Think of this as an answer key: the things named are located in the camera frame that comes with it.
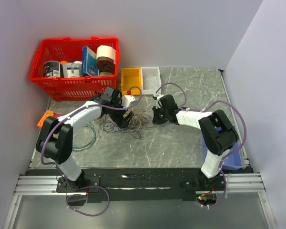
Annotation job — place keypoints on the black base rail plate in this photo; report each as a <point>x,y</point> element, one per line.
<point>134,184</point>

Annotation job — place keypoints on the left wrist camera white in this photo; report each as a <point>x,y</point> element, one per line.
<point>128,100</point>

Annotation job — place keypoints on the white paper roll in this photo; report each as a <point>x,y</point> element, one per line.
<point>105,52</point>

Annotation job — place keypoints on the blue book box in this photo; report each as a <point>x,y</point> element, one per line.
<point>89,62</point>

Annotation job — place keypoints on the white plastic bin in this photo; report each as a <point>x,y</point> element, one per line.
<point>150,79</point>

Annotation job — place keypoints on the blue plastic bin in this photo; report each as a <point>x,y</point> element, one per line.
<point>232,162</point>

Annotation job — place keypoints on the black labelled can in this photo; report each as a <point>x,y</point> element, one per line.
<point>51,69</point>

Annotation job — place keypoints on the grey labelled can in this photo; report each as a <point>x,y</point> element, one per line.
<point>72,70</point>

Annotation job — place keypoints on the yellow plastic bin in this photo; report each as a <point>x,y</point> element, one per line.
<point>131,77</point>

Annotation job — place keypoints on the brown round object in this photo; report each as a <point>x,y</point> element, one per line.
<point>105,64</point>

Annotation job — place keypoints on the red plastic shopping basket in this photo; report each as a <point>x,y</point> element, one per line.
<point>67,49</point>

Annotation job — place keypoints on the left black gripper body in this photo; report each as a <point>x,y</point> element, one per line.
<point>117,115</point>

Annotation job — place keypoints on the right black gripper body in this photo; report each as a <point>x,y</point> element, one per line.
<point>161,117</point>

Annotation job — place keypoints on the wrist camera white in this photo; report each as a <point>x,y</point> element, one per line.
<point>157,96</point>
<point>128,100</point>

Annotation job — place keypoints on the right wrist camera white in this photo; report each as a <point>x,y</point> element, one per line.
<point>157,96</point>

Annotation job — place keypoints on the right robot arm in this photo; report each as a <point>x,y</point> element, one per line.
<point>218,133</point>

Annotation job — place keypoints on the orange pink snack box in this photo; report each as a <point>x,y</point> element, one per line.
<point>47,114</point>

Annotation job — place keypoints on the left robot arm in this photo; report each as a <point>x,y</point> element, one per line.
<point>55,140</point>

